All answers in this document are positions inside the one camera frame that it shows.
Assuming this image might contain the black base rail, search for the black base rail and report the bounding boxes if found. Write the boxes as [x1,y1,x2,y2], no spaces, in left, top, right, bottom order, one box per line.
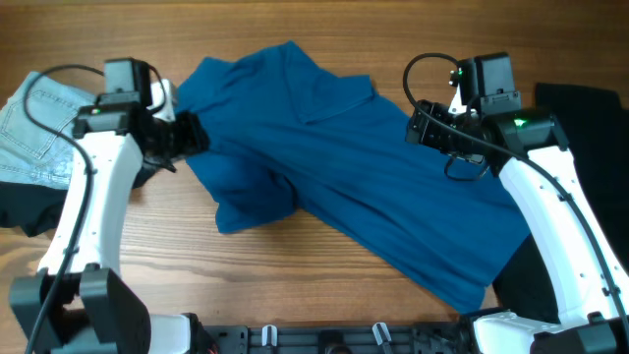
[205,323,474,354]

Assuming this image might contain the folded black printed garment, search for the folded black printed garment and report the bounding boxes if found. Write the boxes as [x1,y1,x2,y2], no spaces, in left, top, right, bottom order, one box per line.
[1,160,73,237]

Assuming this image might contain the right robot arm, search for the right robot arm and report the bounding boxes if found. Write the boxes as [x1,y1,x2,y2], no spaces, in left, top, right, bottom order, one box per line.
[407,52,628,353]

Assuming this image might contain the black garment on right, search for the black garment on right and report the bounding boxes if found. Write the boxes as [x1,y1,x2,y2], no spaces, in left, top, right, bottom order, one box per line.
[491,82,629,325]

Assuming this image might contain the blue polo shirt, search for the blue polo shirt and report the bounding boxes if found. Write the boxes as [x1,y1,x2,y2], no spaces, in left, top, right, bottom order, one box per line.
[178,41,530,313]

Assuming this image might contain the black cable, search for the black cable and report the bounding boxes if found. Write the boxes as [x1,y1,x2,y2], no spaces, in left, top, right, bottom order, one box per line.
[22,62,168,354]
[402,52,629,340]

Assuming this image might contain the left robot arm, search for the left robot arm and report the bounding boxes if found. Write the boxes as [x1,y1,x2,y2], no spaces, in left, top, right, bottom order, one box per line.
[9,57,219,353]

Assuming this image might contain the right black cable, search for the right black cable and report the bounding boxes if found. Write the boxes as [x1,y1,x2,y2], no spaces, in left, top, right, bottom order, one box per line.
[402,52,629,340]

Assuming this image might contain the folded light blue jeans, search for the folded light blue jeans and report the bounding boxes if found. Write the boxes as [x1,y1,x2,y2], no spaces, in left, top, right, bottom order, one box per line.
[1,72,94,190]

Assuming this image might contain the left black cable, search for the left black cable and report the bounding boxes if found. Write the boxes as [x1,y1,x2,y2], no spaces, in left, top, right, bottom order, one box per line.
[22,62,168,354]

